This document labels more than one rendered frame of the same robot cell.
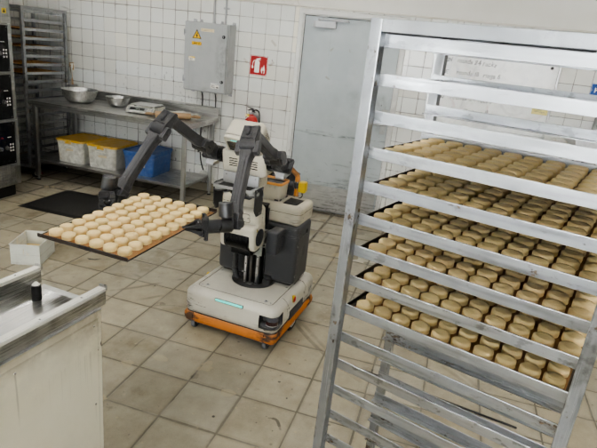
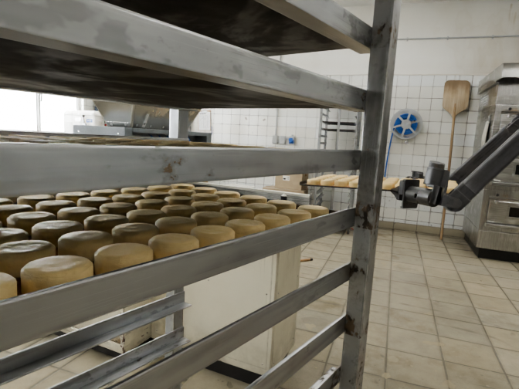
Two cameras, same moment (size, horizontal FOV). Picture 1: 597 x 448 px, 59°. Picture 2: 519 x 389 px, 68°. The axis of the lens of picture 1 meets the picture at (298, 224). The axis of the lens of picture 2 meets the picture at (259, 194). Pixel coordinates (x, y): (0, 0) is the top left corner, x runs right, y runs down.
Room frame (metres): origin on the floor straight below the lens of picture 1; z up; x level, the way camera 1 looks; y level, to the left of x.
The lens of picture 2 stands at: (1.58, -0.99, 1.17)
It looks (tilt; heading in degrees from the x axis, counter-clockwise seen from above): 8 degrees down; 94
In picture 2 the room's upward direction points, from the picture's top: 3 degrees clockwise
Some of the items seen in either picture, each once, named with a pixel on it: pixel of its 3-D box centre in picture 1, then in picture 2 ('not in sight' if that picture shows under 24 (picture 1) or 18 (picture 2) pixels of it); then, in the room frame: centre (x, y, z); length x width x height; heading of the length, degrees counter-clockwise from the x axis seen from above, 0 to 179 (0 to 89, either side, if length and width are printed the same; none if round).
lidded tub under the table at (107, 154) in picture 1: (113, 154); not in sight; (5.78, 2.16, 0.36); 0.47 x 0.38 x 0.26; 165
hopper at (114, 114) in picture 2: not in sight; (150, 116); (0.82, 1.08, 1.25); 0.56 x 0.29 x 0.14; 69
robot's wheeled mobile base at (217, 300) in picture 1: (252, 295); not in sight; (3.10, 0.25, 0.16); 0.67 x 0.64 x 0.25; 160
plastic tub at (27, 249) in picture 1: (33, 247); not in sight; (3.64, 1.98, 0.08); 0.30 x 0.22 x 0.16; 6
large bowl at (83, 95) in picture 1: (80, 95); not in sight; (5.86, 2.55, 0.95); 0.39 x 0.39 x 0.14
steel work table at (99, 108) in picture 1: (124, 144); not in sight; (5.74, 2.02, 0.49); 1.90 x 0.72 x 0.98; 75
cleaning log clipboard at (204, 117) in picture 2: not in sight; (205, 122); (0.19, 5.19, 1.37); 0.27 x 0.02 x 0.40; 165
